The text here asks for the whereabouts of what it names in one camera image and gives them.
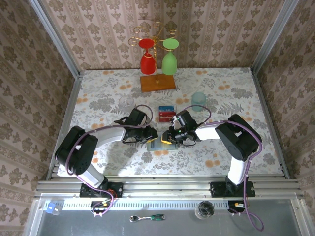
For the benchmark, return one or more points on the green card holder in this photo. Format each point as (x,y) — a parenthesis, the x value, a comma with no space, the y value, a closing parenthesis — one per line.
(173,148)

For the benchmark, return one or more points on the clear glass jar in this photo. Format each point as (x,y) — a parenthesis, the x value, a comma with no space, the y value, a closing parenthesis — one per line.
(204,210)

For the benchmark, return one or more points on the grey metal shelf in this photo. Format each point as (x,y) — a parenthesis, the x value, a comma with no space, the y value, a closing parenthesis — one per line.
(172,227)

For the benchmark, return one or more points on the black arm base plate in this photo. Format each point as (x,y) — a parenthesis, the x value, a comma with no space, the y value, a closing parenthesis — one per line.
(115,189)
(216,190)

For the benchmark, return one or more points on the blue translucent cup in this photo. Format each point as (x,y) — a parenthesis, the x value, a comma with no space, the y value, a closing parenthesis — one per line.
(198,99)

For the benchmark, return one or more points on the clear drinking glass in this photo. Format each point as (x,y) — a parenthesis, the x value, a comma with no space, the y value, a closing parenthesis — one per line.
(126,102)

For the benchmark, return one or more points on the red credit card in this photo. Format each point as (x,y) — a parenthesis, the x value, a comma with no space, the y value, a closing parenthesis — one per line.
(164,119)
(165,114)

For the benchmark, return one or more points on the aluminium front rail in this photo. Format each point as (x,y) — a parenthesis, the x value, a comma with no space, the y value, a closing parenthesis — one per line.
(167,189)

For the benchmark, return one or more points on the blue VIP credit card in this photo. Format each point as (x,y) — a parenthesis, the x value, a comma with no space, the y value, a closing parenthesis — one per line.
(167,109)

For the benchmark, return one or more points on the red wine glass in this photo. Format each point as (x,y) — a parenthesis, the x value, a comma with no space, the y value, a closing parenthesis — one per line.
(147,65)

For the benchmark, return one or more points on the aluminium table side rail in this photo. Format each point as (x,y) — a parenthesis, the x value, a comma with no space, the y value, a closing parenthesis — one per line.
(72,98)
(267,110)

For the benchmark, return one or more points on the clear plastic tray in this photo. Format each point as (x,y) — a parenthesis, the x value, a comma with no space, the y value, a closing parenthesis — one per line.
(177,108)

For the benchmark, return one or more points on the clear plastic connector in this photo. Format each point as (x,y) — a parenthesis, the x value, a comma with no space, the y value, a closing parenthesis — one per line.
(57,211)

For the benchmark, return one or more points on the aluminium corner post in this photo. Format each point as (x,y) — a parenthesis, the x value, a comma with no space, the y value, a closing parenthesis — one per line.
(57,39)
(272,37)

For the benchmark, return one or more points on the blue connector block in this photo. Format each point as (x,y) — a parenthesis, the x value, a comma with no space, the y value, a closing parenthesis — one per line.
(50,208)

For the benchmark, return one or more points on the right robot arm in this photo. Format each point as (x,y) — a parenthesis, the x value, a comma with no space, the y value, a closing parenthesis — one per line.
(206,132)

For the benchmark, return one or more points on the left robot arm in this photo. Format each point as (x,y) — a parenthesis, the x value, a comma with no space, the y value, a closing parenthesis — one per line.
(110,135)

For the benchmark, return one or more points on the black connector bracket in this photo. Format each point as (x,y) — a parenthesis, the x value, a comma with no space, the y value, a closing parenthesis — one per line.
(233,205)
(99,204)

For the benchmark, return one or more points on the green wine glass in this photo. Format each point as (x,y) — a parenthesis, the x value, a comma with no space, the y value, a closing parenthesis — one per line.
(169,64)

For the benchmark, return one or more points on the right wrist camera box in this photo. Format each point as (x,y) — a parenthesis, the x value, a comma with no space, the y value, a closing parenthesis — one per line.
(185,120)

